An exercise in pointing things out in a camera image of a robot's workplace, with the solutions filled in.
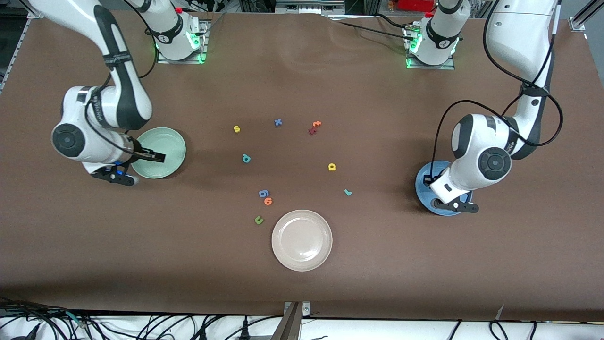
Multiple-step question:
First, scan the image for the blue plate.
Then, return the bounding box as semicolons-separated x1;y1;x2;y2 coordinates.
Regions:
415;161;473;217

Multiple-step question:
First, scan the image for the green plate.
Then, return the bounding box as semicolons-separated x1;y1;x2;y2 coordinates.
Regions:
131;127;187;179

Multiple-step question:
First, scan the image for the beige plate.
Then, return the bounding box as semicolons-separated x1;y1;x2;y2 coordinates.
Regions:
271;210;333;272

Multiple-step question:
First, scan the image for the brown table mat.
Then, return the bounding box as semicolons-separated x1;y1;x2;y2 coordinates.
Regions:
0;7;604;323

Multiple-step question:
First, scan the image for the red box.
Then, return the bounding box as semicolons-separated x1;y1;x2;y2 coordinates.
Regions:
398;0;436;12

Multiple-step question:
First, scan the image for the grey device box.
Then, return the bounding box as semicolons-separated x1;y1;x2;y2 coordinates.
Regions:
275;0;346;15

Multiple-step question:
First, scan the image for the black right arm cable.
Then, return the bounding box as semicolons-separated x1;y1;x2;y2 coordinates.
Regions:
84;0;159;157

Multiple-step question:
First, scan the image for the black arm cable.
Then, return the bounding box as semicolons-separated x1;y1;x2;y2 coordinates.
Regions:
430;0;565;186
84;0;159;157

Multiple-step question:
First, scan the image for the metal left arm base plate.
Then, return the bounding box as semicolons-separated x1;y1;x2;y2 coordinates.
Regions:
405;24;456;70

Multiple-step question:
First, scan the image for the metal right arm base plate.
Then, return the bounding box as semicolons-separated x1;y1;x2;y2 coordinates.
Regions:
157;19;209;65

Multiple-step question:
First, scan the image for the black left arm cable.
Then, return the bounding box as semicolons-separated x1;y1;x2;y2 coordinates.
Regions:
430;0;565;186

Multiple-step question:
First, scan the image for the black table cable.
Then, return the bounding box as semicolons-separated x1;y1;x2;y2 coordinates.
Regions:
373;13;416;30
330;19;412;37

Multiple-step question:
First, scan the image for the metal table bracket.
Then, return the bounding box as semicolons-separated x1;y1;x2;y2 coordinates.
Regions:
271;301;312;340

